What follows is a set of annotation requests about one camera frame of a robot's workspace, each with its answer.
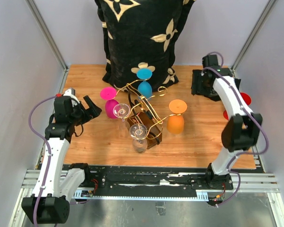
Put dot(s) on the black mounting rail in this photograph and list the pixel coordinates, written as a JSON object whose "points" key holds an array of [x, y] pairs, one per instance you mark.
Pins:
{"points": [[148, 182]]}

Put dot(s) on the clear wine glass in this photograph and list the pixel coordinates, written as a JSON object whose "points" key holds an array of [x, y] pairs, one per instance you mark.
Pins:
{"points": [[122, 111], [138, 132]]}

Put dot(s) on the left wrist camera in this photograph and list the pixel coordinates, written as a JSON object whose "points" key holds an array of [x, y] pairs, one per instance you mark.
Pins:
{"points": [[69, 92]]}

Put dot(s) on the gold wire wine glass rack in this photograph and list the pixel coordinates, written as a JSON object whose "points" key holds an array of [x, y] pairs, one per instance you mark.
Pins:
{"points": [[142, 111]]}

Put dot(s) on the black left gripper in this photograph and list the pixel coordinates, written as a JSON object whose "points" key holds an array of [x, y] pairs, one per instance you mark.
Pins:
{"points": [[93, 110]]}

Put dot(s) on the clear wine glass far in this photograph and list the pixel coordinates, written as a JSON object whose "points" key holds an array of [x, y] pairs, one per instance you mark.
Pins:
{"points": [[122, 111]]}

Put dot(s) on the black floral pillow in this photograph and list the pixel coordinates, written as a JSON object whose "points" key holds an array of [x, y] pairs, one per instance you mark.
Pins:
{"points": [[141, 34]]}

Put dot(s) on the blue wine glass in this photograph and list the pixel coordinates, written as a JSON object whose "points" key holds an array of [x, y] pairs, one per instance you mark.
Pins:
{"points": [[144, 87]]}

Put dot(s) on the pink wine glass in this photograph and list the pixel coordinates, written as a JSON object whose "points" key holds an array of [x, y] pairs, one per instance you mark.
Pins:
{"points": [[109, 94]]}

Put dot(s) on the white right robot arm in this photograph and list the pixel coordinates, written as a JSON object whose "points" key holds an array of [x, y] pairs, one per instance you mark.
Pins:
{"points": [[242, 130]]}

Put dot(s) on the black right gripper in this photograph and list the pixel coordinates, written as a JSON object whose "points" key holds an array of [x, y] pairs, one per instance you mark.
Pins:
{"points": [[211, 91]]}

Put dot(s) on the black folded cloth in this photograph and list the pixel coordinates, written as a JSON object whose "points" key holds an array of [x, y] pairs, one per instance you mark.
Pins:
{"points": [[202, 83]]}

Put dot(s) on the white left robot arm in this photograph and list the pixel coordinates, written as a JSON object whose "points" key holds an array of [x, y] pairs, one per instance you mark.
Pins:
{"points": [[49, 202]]}

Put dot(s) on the clear wine glass near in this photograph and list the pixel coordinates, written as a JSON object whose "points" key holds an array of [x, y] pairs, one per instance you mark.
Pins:
{"points": [[138, 132]]}

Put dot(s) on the red wine glass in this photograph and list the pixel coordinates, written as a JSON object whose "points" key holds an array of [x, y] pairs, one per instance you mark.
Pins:
{"points": [[247, 99]]}

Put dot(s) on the orange wine glass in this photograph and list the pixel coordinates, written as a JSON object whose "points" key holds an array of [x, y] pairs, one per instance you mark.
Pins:
{"points": [[175, 124]]}

